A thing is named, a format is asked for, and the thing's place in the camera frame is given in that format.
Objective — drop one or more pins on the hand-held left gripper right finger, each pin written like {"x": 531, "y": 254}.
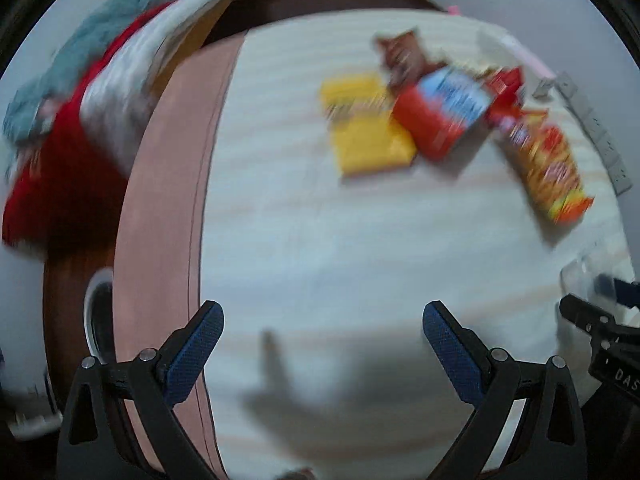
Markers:
{"x": 452, "y": 355}

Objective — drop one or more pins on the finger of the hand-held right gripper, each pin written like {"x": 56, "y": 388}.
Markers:
{"x": 580, "y": 310}
{"x": 625, "y": 291}

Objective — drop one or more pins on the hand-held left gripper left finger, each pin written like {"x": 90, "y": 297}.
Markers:
{"x": 195, "y": 355}

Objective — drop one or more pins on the white round trash bin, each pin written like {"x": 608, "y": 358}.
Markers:
{"x": 92, "y": 320}

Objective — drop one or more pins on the orange chip packet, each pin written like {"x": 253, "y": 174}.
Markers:
{"x": 550, "y": 170}

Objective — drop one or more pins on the yellow snack packet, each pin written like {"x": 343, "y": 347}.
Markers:
{"x": 365, "y": 140}

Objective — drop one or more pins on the red wrapper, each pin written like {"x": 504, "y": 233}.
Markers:
{"x": 505, "y": 90}

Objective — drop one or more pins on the red and blue carton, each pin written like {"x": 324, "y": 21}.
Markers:
{"x": 435, "y": 120}

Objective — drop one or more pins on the brown snack packet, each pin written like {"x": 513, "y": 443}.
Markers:
{"x": 405, "y": 55}

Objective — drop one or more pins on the clear plastic bag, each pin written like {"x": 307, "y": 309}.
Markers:
{"x": 580, "y": 275}

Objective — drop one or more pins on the white striped tablecloth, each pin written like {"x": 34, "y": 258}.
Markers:
{"x": 300, "y": 260}

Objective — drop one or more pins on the pink table cover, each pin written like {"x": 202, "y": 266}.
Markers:
{"x": 165, "y": 210}

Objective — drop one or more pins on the grey power strip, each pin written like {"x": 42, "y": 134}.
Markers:
{"x": 600, "y": 137}

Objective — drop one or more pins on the red blanket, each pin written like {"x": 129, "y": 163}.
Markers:
{"x": 50, "y": 185}

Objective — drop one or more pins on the white checkered quilt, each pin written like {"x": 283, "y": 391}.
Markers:
{"x": 130, "y": 75}

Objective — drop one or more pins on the teal blanket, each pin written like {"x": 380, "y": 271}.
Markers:
{"x": 75, "y": 45}

